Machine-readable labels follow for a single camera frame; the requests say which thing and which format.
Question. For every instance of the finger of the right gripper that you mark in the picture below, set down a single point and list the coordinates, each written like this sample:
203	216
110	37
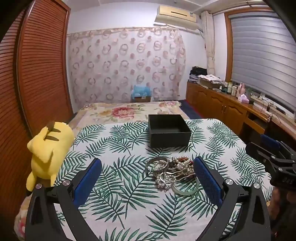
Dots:
269	144
261	155

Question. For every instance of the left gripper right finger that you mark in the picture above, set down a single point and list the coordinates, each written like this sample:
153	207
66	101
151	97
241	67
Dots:
241	210

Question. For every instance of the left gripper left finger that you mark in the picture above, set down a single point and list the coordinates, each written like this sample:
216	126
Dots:
42	222

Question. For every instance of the pale green jade bangle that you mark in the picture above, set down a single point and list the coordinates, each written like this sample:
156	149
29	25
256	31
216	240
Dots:
186	187

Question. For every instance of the silver engraved cuff bangle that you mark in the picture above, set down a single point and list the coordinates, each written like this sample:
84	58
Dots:
157	164

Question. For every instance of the black open jewelry box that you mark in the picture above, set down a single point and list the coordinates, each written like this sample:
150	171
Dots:
167	131

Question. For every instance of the wooden sideboard cabinet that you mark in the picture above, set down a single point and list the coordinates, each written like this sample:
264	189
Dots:
244	120

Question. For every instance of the pink tissue box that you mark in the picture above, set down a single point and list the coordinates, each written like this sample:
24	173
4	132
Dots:
243	99

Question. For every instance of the yellow plush toy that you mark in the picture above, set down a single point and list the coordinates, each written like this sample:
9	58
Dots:
49	149

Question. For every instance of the leaf print tablecloth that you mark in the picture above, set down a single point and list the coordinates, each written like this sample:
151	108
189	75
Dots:
127	203

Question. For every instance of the stack of papers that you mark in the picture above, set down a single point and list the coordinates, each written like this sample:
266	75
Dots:
210	81

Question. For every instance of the grey window blind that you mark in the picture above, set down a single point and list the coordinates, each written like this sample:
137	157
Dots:
264	55

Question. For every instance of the pile of dark clothes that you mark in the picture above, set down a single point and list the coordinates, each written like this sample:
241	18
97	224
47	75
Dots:
196	72

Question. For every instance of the floral bed blanket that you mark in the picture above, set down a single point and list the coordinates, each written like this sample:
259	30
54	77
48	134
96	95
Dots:
105	113

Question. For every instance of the wooden louvered wardrobe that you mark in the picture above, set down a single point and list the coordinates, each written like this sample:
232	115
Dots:
34	87

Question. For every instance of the patterned pink curtain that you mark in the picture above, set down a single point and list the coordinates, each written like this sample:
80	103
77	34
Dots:
105	65

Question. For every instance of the wall air conditioner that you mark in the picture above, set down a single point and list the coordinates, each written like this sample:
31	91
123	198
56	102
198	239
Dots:
177	17

